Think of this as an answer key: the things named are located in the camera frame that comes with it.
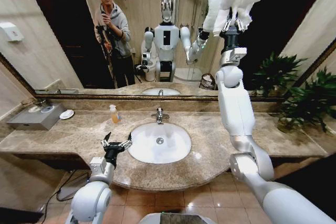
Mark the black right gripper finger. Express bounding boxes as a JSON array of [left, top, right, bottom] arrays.
[[234, 15, 248, 33], [222, 8, 234, 33]]

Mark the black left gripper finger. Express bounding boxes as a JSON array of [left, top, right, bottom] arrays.
[[118, 132, 133, 152], [100, 131, 112, 148]]

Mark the chrome sink faucet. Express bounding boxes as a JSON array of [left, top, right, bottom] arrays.
[[151, 106, 171, 125]]

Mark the white oval sink basin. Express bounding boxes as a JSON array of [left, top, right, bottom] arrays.
[[127, 122, 193, 165]]

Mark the orange liquid soap bottle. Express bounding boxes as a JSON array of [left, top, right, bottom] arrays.
[[109, 104, 122, 124]]

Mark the small white soap dish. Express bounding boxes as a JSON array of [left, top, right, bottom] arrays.
[[59, 109, 75, 120]]

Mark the grey metal tissue box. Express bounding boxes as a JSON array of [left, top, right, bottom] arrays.
[[6, 102, 67, 131]]

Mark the green potted plant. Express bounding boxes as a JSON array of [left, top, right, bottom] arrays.
[[277, 68, 336, 133]]

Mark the black floor cable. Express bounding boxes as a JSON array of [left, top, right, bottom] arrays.
[[38, 169, 92, 224]]

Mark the large framed wall mirror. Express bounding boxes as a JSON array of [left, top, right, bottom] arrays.
[[0, 0, 336, 102]]

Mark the white wall dispenser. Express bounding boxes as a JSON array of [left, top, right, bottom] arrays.
[[0, 22, 25, 42]]

